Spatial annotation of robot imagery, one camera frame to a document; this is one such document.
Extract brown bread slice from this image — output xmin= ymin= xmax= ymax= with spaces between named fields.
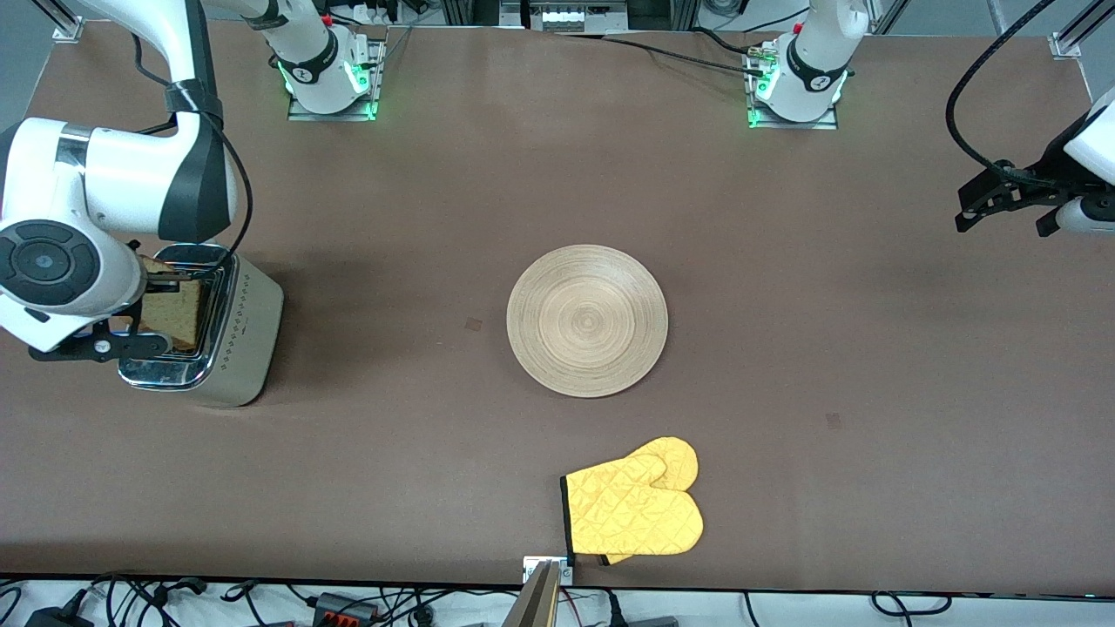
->
xmin=138 ymin=256 xmax=211 ymax=353

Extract round wooden plate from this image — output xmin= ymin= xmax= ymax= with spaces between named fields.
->
xmin=506 ymin=245 xmax=669 ymax=399

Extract silver two-slot toaster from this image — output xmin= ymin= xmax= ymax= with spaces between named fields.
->
xmin=118 ymin=243 xmax=286 ymax=408

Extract black orange connector block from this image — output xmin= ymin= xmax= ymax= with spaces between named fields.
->
xmin=312 ymin=592 xmax=381 ymax=625

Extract yellow quilted oven mitt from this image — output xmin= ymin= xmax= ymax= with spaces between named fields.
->
xmin=560 ymin=453 xmax=704 ymax=559
xmin=599 ymin=436 xmax=699 ymax=567

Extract white power strip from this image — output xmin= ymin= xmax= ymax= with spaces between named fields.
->
xmin=530 ymin=0 xmax=630 ymax=33

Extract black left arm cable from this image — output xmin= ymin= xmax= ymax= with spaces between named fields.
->
xmin=946 ymin=0 xmax=1060 ymax=182

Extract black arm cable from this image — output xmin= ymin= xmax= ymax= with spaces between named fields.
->
xmin=946 ymin=0 xmax=1060 ymax=182
xmin=129 ymin=33 xmax=254 ymax=281

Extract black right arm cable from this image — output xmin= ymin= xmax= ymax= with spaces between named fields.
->
xmin=129 ymin=33 xmax=254 ymax=281

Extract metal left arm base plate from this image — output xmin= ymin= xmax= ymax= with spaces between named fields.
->
xmin=746 ymin=44 xmax=841 ymax=131

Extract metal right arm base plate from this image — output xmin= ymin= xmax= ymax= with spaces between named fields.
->
xmin=287 ymin=38 xmax=385 ymax=123

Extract black cable on table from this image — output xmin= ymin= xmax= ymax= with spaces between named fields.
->
xmin=557 ymin=31 xmax=769 ymax=78

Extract black looped floor cable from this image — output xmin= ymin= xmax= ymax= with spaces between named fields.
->
xmin=871 ymin=591 xmax=952 ymax=618

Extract aluminium camera mount profile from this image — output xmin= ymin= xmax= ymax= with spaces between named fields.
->
xmin=501 ymin=560 xmax=563 ymax=627

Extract small metal mount bracket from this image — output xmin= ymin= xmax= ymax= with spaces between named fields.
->
xmin=523 ymin=556 xmax=577 ymax=585

